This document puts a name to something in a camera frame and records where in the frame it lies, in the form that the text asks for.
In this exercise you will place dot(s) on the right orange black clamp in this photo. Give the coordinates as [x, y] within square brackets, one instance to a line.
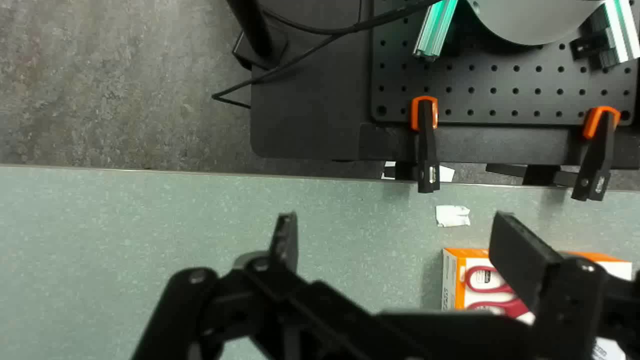
[594, 170]

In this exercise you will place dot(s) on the left teal aluminium bracket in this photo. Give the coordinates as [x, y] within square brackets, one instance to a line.
[435, 29]

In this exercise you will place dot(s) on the orange black clamp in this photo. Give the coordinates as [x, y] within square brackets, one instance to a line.
[594, 170]
[424, 125]

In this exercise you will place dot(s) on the white tape scrap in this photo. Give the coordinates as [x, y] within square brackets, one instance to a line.
[451, 216]

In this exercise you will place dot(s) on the teal aluminium bracket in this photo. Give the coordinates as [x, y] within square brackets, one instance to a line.
[435, 29]
[623, 30]

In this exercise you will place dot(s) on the orange scissors package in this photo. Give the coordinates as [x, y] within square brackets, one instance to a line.
[471, 282]

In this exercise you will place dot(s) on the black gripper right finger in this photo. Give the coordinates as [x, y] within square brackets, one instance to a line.
[575, 300]

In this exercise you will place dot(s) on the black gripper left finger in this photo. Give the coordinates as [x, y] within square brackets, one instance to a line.
[262, 300]

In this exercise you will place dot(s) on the right teal aluminium bracket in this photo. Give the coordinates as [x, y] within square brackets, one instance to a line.
[623, 30]

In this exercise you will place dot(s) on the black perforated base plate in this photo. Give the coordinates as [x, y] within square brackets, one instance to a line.
[499, 102]

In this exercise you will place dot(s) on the left orange black clamp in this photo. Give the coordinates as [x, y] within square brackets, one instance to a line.
[424, 125]

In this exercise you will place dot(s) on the grey round robot base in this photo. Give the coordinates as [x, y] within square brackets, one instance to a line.
[533, 23]

